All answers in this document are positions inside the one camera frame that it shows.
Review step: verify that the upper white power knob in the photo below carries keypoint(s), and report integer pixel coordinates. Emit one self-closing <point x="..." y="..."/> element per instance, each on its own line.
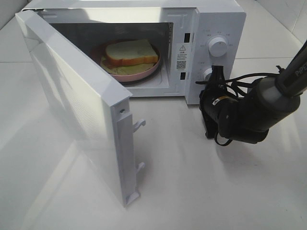
<point x="218" y="46"/>

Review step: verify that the white timer knob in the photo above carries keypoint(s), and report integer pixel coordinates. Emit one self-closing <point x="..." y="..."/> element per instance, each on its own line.
<point x="207" y="74"/>

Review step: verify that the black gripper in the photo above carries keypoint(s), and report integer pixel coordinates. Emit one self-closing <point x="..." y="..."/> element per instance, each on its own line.
<point x="218" y="106"/>

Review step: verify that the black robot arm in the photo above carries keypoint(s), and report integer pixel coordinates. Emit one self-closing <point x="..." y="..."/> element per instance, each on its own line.
<point x="245" y="108"/>

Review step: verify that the sandwich with lettuce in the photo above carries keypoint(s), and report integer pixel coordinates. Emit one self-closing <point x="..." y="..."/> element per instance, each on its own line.
<point x="129" y="57"/>

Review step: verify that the white microwave oven body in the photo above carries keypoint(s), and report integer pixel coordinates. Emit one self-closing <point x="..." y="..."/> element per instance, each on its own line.
<point x="65" y="37"/>

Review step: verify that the white microwave door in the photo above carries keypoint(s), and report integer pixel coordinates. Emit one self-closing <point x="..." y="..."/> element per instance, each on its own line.
<point x="92" y="105"/>

